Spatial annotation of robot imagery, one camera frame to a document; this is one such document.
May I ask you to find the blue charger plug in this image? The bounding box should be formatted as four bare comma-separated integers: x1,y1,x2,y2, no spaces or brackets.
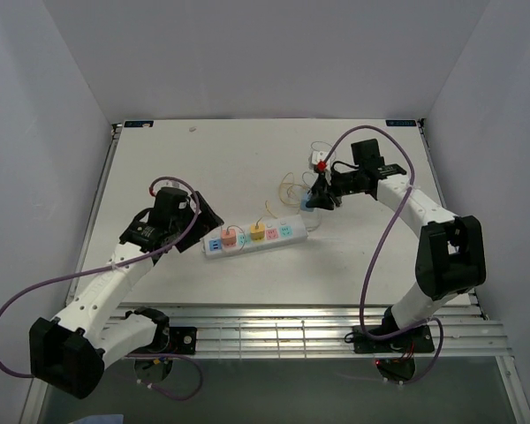
299,197,315,213

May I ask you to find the pink charger plug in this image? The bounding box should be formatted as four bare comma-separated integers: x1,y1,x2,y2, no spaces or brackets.
221,227,238,247

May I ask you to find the white colourful power strip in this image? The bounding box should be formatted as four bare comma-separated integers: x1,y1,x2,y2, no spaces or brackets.
201,215,308,259

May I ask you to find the yellow charger plug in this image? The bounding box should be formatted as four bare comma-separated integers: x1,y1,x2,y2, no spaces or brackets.
250,223,265,242

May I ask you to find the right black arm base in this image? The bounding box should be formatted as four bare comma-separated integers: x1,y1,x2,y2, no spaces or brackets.
344,325,435,354

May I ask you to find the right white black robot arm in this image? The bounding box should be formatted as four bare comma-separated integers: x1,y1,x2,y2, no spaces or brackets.
307,139,486,351

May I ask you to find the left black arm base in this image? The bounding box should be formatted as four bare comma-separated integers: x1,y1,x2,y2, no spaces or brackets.
125,307,198,355

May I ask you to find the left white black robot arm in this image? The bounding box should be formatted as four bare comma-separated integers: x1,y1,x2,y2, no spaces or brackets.
29,187,223,399

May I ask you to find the right blue corner label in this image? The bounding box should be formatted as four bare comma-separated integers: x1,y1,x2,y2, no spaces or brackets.
385,119,417,127

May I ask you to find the blue corner label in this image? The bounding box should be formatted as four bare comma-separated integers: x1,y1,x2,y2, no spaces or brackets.
385,119,417,127
124,120,154,128

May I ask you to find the left blue corner label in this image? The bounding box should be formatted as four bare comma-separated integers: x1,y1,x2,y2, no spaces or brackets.
124,120,154,128

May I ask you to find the blue cloth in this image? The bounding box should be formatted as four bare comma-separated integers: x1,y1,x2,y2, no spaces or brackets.
74,414,124,424

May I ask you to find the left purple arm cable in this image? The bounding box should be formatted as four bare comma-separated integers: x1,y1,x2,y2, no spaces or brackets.
0,177,202,379

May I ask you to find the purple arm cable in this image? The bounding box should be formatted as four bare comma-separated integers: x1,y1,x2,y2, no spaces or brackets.
0,177,202,379
324,125,445,385

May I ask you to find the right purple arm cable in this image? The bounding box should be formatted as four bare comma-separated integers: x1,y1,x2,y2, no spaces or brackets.
324,125,445,385

